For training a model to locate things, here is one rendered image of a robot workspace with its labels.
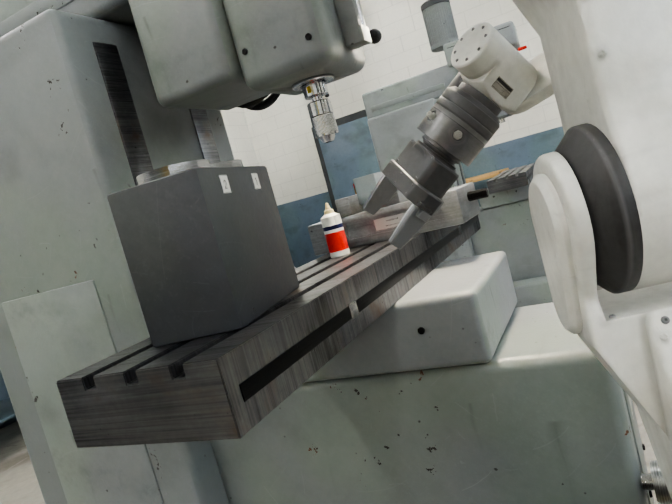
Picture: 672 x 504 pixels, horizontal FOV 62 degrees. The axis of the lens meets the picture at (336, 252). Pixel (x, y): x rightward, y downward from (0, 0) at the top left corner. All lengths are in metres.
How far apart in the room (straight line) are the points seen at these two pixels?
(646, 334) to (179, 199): 0.47
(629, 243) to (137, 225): 0.50
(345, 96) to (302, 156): 1.09
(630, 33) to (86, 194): 0.97
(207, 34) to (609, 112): 0.81
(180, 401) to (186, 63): 0.73
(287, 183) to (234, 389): 8.13
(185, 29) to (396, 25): 6.95
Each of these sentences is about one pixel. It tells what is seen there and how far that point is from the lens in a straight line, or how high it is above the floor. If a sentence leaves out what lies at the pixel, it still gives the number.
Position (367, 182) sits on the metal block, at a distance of 1.24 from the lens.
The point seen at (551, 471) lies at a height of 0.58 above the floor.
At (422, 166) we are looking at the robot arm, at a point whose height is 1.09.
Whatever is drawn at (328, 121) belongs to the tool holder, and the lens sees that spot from 1.11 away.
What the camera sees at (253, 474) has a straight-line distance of 1.24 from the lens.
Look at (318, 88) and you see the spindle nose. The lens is 1.12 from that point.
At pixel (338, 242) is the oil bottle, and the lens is 1.11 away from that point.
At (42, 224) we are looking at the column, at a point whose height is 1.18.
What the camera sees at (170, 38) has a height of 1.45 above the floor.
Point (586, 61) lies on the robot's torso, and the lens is 0.49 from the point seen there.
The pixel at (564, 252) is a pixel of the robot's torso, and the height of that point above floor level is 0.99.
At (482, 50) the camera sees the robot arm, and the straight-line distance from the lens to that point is 0.75.
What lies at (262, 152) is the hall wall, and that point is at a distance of 8.84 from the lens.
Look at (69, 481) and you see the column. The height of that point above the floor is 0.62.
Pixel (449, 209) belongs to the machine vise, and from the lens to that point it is 1.14.
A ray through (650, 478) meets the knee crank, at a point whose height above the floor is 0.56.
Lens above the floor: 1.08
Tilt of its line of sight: 5 degrees down
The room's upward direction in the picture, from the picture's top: 15 degrees counter-clockwise
